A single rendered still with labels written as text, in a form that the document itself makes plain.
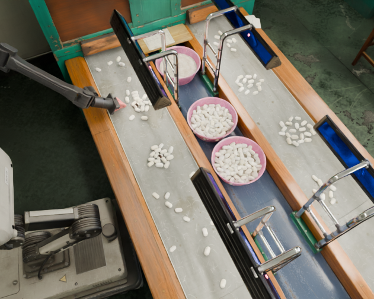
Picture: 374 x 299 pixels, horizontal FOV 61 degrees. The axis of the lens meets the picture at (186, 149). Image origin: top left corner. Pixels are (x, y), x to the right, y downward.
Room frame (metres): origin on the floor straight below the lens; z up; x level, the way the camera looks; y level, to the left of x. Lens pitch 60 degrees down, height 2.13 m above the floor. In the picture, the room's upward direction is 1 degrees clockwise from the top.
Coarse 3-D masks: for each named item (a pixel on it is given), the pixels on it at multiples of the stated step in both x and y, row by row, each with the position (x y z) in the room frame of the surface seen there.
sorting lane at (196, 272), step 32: (96, 64) 1.39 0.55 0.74; (128, 64) 1.39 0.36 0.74; (128, 96) 1.15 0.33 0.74; (128, 128) 0.93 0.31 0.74; (160, 128) 0.94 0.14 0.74; (128, 160) 0.74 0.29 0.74; (160, 160) 0.75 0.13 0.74; (192, 160) 0.75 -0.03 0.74; (160, 192) 0.58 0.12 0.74; (192, 192) 0.58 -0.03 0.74; (160, 224) 0.42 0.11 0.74; (192, 224) 0.43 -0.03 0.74; (192, 256) 0.29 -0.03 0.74; (224, 256) 0.29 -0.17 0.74; (192, 288) 0.16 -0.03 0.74; (224, 288) 0.16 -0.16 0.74
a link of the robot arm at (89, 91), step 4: (84, 88) 1.06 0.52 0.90; (88, 88) 1.07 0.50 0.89; (92, 88) 1.08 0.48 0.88; (84, 92) 0.99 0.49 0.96; (88, 92) 1.01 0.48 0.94; (92, 92) 1.05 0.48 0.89; (96, 92) 1.06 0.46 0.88; (92, 96) 0.99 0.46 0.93; (88, 104) 0.97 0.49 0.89; (80, 108) 0.95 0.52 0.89; (84, 108) 0.95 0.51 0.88
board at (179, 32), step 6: (180, 24) 1.71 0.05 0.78; (168, 30) 1.65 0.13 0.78; (174, 30) 1.66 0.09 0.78; (180, 30) 1.66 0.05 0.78; (186, 30) 1.66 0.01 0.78; (174, 36) 1.60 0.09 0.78; (180, 36) 1.60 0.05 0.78; (186, 36) 1.60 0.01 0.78; (138, 42) 1.54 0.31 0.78; (144, 42) 1.54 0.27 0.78; (174, 42) 1.55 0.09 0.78; (180, 42) 1.56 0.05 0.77; (144, 48) 1.49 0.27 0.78
